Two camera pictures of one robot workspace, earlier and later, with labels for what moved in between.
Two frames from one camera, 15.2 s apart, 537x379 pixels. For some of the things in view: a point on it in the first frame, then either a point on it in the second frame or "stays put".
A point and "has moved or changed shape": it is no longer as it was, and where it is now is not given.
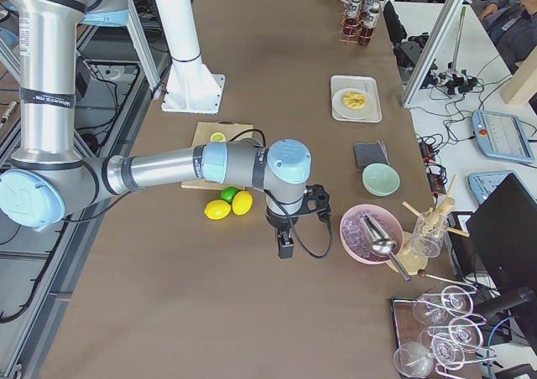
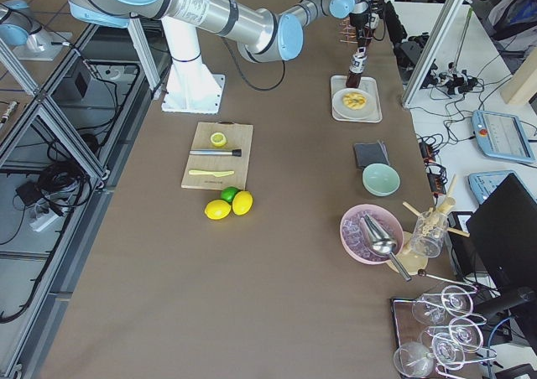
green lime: (228, 193) stays put
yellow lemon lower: (217, 209) stays put
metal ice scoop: (382, 245) stays put
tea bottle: (368, 25) has moved or changed shape
